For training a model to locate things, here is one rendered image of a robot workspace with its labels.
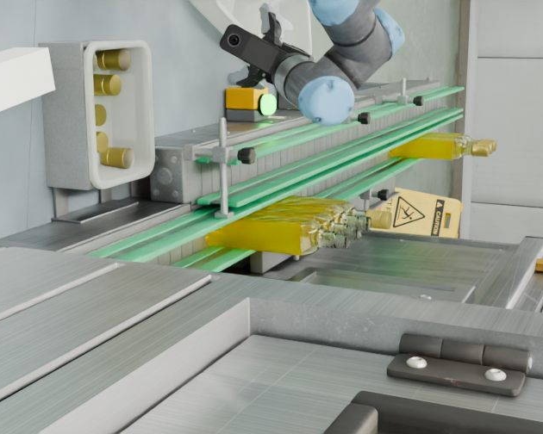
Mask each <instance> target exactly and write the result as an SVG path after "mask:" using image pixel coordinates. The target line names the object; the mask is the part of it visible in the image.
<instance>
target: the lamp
mask: <svg viewBox="0 0 543 434"><path fill-rule="evenodd" d="M276 106H277V103H276V99H275V97H274V96H273V95H267V94H261V95H260V96H259V100H258V111H259V113H260V114H261V115H271V114H273V113H274V112H275V110H276Z"/></svg>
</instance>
